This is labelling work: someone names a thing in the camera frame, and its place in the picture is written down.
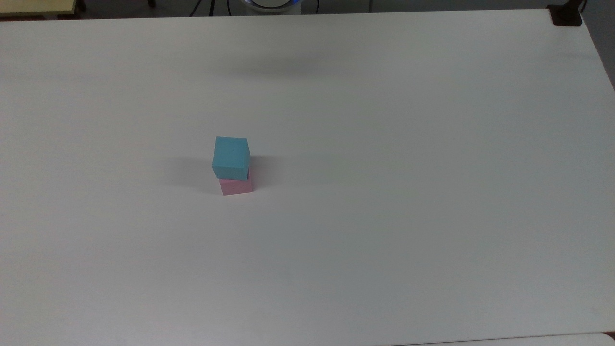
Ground yellow wooden table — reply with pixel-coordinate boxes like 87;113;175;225
0;0;78;19

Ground black table clamp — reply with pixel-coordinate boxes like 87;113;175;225
547;0;588;27

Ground black tripod legs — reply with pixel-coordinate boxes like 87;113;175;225
189;0;218;18

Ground pink foam cube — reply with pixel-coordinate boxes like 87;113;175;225
219;168;254;196

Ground blue foam cube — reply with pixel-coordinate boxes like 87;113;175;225
212;136;251;181

